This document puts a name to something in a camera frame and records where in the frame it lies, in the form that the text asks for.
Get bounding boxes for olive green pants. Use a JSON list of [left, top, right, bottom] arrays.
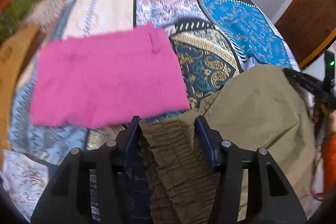
[[139, 64, 317, 224]]

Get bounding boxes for wooden wardrobe with sliding doors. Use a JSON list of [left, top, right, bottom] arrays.
[[276, 0, 335, 69]]

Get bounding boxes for folded pink garment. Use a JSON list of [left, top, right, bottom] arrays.
[[30, 24, 190, 128]]

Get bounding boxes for wooden lap tray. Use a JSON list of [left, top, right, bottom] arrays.
[[0, 23, 40, 169]]

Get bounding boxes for green cloth covered pile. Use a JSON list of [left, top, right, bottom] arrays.
[[1, 0, 41, 43]]

